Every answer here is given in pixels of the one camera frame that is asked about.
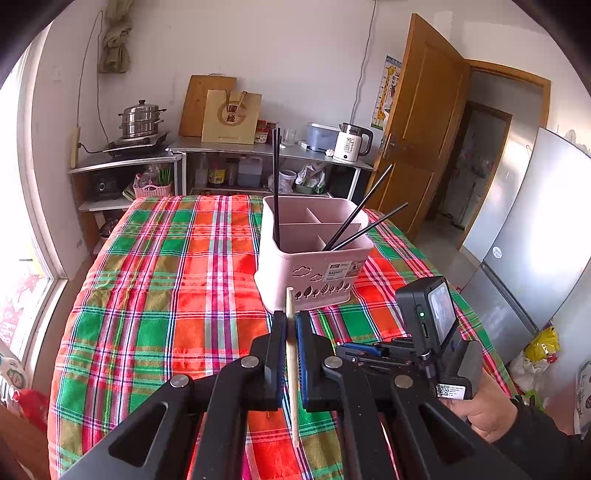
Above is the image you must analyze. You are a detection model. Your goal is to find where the steel steamer pot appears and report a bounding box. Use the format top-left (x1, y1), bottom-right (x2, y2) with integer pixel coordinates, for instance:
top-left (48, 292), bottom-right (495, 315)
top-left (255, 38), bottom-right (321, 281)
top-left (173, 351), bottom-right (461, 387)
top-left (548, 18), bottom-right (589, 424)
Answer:
top-left (117, 100), bottom-right (167, 139)

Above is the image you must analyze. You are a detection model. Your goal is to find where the silver refrigerator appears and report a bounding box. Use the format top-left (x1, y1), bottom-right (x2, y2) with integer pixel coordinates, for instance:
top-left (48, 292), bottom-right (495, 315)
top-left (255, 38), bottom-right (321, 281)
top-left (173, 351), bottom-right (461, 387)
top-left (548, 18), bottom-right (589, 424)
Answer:
top-left (462, 127), bottom-right (591, 365)

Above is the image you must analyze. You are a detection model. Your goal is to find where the metal kitchen shelf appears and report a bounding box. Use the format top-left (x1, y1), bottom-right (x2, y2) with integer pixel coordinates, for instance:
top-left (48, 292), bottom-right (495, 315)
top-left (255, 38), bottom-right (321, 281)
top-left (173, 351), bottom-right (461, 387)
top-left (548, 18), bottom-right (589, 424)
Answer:
top-left (168, 136), bottom-right (376, 199)

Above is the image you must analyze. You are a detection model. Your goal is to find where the white plastic jug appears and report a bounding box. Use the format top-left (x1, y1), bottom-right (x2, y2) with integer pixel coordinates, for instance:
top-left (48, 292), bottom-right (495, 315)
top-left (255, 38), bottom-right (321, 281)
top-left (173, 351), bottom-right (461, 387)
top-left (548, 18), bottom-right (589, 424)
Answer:
top-left (238, 156), bottom-right (262, 188)

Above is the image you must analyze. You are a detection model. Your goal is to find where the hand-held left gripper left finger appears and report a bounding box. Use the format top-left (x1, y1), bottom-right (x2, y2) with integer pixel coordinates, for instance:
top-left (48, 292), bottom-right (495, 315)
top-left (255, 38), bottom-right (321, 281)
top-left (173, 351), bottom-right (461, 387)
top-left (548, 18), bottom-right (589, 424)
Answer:
top-left (60, 310), bottom-right (289, 480)

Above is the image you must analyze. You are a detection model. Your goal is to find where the black chopstick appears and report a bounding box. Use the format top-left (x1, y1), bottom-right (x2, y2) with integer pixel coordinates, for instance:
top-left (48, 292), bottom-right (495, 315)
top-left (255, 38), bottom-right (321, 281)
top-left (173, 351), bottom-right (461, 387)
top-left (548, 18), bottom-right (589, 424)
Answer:
top-left (271, 128), bottom-right (279, 244)
top-left (276, 127), bottom-right (283, 245)
top-left (323, 164), bottom-right (394, 252)
top-left (330, 202), bottom-right (409, 252)

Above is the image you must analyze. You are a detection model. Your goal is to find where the clear plastic container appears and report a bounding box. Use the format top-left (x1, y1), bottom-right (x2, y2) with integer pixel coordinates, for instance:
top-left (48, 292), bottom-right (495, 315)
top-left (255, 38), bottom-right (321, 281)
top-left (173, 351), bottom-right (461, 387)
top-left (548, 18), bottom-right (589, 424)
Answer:
top-left (307, 122), bottom-right (342, 152)

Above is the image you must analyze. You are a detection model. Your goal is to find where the white plastic bag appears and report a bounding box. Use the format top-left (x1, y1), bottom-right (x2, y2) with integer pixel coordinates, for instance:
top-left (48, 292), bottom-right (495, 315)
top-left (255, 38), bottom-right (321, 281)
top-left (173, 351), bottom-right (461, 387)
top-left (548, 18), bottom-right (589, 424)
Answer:
top-left (508, 355), bottom-right (539, 393)

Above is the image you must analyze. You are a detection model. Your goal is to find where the tied beige curtain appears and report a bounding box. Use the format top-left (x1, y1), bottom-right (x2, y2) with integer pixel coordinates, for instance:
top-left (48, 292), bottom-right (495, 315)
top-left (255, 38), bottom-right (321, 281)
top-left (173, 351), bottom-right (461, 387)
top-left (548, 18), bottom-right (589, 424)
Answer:
top-left (98, 0), bottom-right (136, 75)

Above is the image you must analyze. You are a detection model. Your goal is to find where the person's right hand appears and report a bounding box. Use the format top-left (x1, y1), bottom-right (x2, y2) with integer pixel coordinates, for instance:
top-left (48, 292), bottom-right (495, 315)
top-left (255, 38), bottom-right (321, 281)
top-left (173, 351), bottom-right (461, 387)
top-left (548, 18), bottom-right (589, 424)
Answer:
top-left (438, 364), bottom-right (518, 445)

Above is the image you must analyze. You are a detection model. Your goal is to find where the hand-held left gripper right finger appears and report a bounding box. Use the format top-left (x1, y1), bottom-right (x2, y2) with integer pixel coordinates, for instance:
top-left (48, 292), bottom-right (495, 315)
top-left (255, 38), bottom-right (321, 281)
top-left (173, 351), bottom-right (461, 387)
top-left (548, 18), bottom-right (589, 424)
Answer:
top-left (295, 311), bottom-right (532, 480)

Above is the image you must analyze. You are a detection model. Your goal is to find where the wooden door frame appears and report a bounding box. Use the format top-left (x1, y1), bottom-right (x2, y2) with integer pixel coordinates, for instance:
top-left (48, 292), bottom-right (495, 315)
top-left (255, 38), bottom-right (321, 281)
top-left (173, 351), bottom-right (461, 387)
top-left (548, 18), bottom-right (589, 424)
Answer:
top-left (462, 59), bottom-right (552, 139)

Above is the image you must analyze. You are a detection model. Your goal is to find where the white window frame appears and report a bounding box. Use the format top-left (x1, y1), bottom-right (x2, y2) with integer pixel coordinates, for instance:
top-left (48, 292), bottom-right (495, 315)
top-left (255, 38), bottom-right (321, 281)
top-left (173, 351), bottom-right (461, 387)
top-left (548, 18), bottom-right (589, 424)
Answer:
top-left (0, 28), bottom-right (71, 333)

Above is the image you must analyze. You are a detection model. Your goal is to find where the pink woven basket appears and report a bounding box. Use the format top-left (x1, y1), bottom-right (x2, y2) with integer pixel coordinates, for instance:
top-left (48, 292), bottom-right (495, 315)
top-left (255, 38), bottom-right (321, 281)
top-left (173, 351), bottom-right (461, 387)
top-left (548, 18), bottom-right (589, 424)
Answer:
top-left (133, 180), bottom-right (175, 199)

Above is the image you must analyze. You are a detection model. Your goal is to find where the person's right forearm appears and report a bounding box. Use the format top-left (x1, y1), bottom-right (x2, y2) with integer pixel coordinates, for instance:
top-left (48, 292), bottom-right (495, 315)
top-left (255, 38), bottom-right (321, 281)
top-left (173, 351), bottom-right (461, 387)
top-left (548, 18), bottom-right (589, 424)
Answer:
top-left (492, 394), bottom-right (591, 480)

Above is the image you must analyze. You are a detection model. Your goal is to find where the black power cable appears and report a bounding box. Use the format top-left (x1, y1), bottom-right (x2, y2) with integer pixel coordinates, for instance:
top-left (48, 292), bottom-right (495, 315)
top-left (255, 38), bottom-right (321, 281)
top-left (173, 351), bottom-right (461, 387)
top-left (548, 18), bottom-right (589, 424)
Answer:
top-left (74, 9), bottom-right (112, 154)

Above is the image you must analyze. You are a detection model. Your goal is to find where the wooden chopstick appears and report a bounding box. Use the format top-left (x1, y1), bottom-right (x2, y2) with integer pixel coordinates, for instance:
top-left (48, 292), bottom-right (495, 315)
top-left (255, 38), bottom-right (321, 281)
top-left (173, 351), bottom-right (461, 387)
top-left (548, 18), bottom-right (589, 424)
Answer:
top-left (285, 287), bottom-right (301, 448)

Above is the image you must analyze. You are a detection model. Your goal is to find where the yellow plastic bag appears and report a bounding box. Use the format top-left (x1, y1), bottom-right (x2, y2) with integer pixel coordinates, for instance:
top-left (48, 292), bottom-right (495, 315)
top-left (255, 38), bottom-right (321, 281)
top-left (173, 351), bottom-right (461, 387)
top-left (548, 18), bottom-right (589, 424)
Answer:
top-left (524, 325), bottom-right (560, 363)

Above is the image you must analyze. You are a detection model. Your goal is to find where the tan paper bag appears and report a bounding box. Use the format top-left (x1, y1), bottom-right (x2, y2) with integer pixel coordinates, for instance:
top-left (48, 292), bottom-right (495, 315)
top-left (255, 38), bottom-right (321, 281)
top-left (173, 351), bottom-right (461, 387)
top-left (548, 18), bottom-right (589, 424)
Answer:
top-left (201, 89), bottom-right (262, 145)

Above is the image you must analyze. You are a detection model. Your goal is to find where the pink plastic utensil basket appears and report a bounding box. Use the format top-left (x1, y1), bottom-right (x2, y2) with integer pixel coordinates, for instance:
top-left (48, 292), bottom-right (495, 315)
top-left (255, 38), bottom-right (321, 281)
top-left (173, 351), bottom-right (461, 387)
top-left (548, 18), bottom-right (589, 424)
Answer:
top-left (254, 195), bottom-right (374, 312)

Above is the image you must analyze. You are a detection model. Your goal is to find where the wooden cutting board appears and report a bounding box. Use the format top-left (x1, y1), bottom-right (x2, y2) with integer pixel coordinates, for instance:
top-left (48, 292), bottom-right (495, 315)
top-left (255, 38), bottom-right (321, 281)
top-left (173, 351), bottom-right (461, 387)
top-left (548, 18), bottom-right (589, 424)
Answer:
top-left (179, 74), bottom-right (238, 138)

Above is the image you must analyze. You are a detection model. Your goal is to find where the giraffe wall poster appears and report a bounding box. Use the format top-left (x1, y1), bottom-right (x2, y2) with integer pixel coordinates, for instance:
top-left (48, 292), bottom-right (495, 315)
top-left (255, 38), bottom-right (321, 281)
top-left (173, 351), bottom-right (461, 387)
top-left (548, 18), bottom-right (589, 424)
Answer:
top-left (372, 55), bottom-right (402, 132)

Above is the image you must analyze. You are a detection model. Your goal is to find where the black induction cooker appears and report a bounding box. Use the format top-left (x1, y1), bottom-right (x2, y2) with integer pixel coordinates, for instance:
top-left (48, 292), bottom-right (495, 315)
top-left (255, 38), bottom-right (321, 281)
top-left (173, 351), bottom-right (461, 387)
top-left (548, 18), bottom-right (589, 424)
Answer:
top-left (102, 131), bottom-right (171, 155)

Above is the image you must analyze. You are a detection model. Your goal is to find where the wooden door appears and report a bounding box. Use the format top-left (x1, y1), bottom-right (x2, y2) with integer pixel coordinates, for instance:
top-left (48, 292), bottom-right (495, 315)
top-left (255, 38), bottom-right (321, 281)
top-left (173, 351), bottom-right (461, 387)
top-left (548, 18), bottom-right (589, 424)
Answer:
top-left (367, 13), bottom-right (472, 241)

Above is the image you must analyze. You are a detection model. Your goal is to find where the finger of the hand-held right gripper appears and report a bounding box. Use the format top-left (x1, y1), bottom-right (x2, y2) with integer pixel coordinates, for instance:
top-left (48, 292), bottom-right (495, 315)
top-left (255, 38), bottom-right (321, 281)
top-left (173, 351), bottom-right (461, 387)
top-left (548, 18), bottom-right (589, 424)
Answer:
top-left (342, 338), bottom-right (419, 358)
top-left (335, 346), bottom-right (432, 373)

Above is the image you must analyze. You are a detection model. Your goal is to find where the plaid tablecloth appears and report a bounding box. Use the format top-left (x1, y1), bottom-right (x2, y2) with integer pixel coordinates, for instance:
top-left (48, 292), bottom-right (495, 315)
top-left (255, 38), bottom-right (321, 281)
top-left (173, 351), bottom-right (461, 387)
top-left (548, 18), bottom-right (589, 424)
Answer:
top-left (48, 194), bottom-right (518, 480)

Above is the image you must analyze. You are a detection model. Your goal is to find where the white electric kettle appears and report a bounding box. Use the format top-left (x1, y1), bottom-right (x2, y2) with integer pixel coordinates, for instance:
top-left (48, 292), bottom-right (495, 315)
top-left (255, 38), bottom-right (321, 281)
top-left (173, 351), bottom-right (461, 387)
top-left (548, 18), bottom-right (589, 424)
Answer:
top-left (332, 122), bottom-right (374, 163)

